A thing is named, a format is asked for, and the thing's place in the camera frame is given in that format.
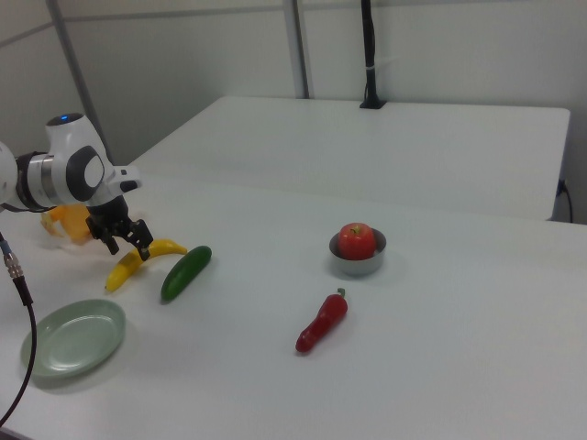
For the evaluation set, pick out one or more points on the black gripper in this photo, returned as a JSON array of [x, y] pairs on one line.
[[110, 215]]

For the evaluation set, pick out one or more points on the yellow toy banana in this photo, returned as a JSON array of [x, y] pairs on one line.
[[120, 274]]

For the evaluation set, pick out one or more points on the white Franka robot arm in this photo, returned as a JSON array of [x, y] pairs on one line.
[[59, 137]]

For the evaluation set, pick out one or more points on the pale green plastic plate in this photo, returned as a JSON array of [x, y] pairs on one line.
[[78, 341]]

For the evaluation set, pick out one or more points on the orange plush toy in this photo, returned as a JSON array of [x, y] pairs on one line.
[[71, 224]]

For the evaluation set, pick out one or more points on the green toy cucumber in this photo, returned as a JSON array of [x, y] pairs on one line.
[[183, 274]]

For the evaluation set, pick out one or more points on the red toy chili pepper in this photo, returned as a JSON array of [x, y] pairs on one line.
[[323, 323]]

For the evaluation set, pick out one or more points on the red toy apple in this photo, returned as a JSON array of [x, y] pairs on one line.
[[357, 241]]

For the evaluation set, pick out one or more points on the small metal bowl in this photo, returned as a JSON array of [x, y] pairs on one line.
[[358, 268]]

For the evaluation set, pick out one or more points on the black clamp-on pole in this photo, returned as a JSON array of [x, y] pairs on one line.
[[370, 55]]

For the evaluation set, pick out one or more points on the grey partition frame post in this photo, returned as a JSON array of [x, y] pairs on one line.
[[75, 59], [302, 50]]

